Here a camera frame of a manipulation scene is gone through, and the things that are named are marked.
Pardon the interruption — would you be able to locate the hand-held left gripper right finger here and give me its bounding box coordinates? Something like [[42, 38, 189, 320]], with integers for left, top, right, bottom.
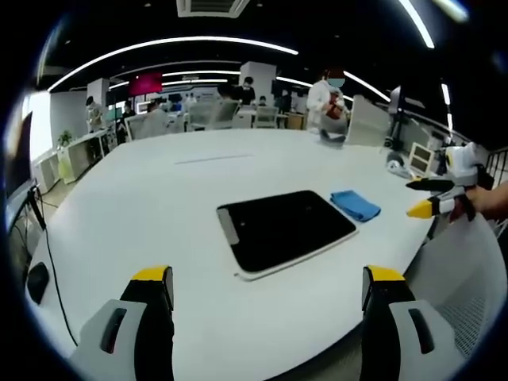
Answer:
[[360, 264, 466, 381]]

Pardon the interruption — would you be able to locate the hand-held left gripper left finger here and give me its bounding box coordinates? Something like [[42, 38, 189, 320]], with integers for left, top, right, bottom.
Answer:
[[67, 265, 175, 381]]

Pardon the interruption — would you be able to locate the blue cleaning cloth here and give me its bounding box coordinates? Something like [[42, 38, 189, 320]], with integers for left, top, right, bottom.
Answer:
[[329, 190, 383, 223]]

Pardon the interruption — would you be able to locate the black tray with white rim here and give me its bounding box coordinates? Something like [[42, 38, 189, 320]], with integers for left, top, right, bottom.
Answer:
[[216, 190, 360, 283]]

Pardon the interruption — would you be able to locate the person's right hand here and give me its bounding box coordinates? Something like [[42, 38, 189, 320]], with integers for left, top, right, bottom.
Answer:
[[456, 185, 508, 220]]

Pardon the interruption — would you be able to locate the white wooden crate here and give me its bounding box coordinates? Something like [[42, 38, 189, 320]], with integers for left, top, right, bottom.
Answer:
[[407, 141, 436, 175]]

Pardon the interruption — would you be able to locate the white mesh office chair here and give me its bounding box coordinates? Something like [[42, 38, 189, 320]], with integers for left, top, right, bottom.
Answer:
[[402, 214, 508, 358]]

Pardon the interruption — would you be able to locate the black monitor stand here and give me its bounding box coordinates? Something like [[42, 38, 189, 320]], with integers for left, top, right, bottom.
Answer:
[[383, 85, 408, 150]]

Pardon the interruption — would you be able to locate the black computer mouse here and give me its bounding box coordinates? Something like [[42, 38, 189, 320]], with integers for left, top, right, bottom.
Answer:
[[25, 262, 50, 306]]

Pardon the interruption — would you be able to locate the dark object on table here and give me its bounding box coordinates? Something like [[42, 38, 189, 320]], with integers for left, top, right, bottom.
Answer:
[[319, 129, 347, 147]]

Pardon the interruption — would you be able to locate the white low shelf cabinet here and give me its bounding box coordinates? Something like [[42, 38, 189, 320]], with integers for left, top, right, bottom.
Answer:
[[33, 129, 120, 191]]

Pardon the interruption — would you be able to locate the black monitor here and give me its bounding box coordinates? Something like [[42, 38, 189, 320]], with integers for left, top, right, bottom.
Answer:
[[3, 110, 35, 199]]

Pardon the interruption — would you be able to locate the grey mesh office chair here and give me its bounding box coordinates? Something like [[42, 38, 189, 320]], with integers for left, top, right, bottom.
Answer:
[[188, 99, 241, 132]]

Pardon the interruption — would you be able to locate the black cable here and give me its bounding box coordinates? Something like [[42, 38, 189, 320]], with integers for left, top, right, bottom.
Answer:
[[27, 186, 79, 347]]

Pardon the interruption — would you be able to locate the red wall screen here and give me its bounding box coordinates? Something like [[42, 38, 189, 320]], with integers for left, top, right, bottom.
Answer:
[[127, 72, 164, 96]]

